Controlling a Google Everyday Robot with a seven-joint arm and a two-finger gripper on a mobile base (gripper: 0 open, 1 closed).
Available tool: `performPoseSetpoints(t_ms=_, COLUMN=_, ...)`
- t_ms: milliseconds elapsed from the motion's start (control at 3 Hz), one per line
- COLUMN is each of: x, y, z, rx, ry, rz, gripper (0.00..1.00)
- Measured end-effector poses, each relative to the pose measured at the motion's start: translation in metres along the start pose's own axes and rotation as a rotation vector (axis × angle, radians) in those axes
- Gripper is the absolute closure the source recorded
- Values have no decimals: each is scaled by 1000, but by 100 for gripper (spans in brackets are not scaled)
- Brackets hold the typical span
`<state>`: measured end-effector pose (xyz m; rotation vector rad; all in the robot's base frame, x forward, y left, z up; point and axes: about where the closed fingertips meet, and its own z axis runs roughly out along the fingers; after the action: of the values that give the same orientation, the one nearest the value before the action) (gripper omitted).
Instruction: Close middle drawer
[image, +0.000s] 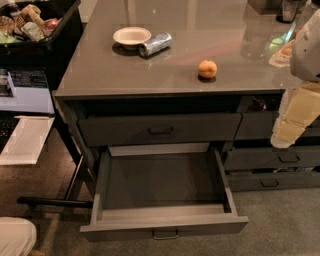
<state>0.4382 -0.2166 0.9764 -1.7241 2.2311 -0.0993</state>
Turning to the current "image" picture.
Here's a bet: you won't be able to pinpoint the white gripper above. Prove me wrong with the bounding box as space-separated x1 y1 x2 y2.
270 81 320 149

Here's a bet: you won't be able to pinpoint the grey drawer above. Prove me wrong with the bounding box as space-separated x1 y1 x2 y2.
234 94 320 141
226 170 320 192
80 147 248 241
78 113 241 147
224 140 320 170

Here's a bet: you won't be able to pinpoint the white robot base corner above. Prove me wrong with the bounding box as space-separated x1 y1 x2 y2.
0 217 37 256

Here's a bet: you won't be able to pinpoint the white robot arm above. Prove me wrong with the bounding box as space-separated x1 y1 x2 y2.
270 10 320 149

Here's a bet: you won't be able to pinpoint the snack bags in drawer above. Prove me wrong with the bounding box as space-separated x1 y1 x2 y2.
247 96 268 112

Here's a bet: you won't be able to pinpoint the glass jar of snacks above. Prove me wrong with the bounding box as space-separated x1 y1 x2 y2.
269 0 320 75

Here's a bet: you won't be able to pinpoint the orange fruit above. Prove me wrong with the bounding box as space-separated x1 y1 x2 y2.
198 60 217 79

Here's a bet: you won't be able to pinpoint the clear empty glass container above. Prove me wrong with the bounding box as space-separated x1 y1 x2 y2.
240 4 271 60

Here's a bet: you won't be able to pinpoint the dark appliance at top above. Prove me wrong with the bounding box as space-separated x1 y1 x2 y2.
247 0 307 23

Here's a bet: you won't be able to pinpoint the silver blue drink can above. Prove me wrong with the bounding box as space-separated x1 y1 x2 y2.
139 32 172 57

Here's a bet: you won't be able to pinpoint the white paper bowl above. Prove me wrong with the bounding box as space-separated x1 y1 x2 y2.
113 27 151 50

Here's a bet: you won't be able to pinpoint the white labelled box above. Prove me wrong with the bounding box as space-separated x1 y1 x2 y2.
0 68 54 115

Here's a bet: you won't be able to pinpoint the white paper sheet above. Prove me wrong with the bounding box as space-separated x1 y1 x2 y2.
0 116 55 166

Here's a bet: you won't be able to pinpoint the black bin of snacks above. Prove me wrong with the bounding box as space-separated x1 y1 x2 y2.
0 0 83 69

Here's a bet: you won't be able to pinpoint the black cart frame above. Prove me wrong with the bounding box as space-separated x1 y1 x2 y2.
17 113 93 209

